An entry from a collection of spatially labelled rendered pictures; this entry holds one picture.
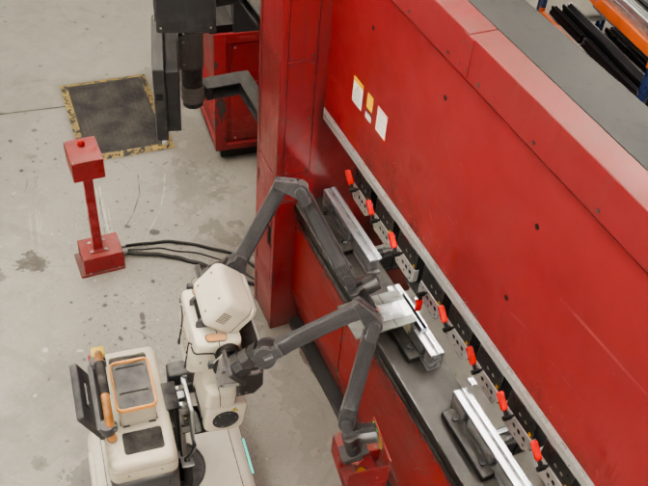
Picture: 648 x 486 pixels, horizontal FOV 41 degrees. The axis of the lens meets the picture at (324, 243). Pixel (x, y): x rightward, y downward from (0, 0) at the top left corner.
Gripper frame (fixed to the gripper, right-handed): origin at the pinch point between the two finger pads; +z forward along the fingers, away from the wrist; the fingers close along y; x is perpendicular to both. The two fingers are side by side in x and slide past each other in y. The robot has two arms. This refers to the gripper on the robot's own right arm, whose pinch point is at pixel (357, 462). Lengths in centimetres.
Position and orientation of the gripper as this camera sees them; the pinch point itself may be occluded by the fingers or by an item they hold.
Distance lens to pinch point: 329.7
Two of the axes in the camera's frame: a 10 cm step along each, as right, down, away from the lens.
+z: 1.7, 6.7, 7.2
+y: 9.5, -3.1, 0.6
